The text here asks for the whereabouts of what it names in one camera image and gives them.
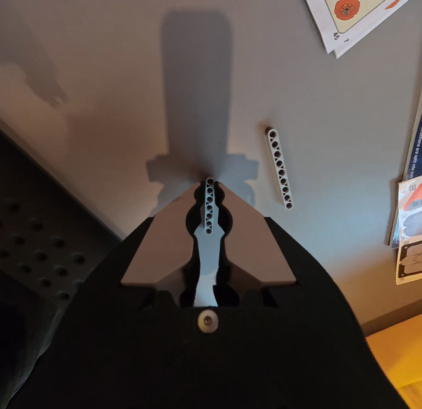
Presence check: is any open white instruction booklet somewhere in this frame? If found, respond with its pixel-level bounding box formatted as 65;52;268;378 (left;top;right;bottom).
300;0;416;58

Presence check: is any long grey holed beam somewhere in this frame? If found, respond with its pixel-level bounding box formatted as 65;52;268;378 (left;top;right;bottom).
265;128;294;210

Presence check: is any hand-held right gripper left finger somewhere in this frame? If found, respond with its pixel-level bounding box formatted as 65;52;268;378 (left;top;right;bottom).
121;183;201;305

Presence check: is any blue manual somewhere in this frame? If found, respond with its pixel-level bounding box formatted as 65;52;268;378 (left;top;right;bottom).
386;96;422;248

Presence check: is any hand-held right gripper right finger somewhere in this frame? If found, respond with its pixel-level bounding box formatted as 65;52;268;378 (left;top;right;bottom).
217;182;297;301

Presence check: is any grey desk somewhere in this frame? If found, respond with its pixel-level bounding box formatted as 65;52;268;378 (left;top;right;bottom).
0;0;422;335

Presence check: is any orange print leaflet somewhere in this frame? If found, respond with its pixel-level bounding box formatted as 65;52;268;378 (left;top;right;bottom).
395;175;422;286

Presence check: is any black perforated mat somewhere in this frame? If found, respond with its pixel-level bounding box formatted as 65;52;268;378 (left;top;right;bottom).
0;127;124;317

